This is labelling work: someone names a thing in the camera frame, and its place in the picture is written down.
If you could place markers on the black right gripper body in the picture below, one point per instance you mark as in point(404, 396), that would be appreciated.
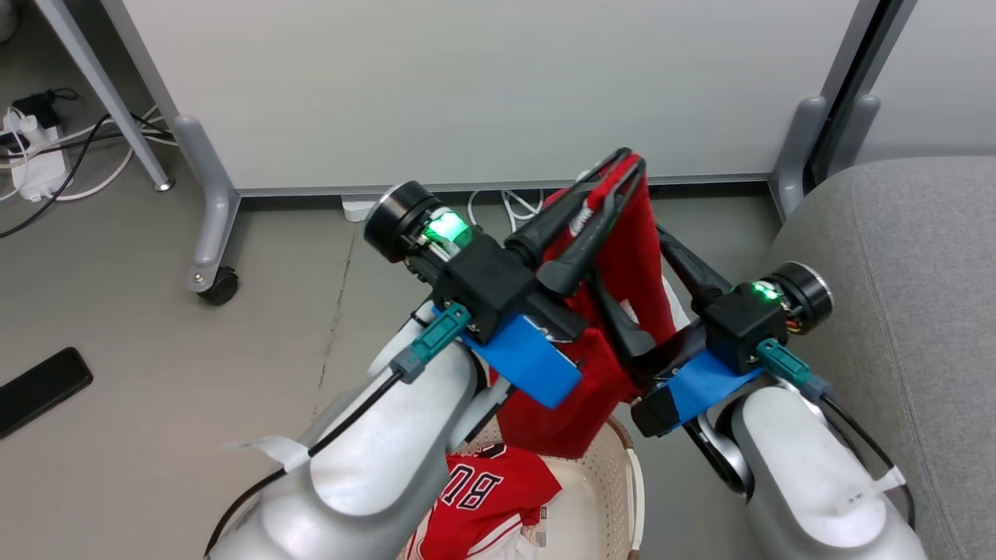
point(747, 323)

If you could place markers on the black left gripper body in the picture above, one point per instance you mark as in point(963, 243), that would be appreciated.
point(486, 280)

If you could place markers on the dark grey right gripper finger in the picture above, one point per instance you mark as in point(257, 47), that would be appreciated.
point(692, 272)
point(622, 327)

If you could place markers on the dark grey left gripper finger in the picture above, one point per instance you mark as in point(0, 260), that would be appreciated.
point(564, 204)
point(595, 237)

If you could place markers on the plain red fleecy garment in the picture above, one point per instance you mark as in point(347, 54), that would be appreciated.
point(622, 264)

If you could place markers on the white tape on right arm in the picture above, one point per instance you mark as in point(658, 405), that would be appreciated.
point(867, 490)

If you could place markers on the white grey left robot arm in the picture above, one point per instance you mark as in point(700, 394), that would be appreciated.
point(373, 459)

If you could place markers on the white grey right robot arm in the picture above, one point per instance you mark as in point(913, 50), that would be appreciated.
point(809, 474)

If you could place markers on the white tape on left arm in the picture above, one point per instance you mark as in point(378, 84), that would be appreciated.
point(272, 451)

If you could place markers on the beige plastic laundry basket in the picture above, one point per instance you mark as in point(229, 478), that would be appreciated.
point(599, 498)

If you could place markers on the white box under panel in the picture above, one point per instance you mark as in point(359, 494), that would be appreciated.
point(358, 208)

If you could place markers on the wide white partition panel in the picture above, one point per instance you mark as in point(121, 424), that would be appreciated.
point(467, 78)

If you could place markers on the grey fabric sofa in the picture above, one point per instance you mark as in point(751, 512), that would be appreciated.
point(910, 311)

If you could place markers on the red jersey with white trim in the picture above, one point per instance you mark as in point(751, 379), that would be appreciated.
point(482, 498)

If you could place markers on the black caster wheel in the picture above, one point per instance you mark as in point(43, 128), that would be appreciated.
point(220, 286)

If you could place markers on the black smartphone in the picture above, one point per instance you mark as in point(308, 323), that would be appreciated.
point(39, 389)

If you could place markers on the white power strip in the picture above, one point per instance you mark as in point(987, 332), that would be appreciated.
point(39, 167)

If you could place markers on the black power adapter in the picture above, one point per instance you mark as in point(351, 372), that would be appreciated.
point(35, 109)

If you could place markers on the blue taped right wrist camera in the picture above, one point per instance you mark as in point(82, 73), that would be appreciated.
point(700, 389)

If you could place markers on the grey metal table frame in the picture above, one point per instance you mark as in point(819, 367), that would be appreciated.
point(109, 93)

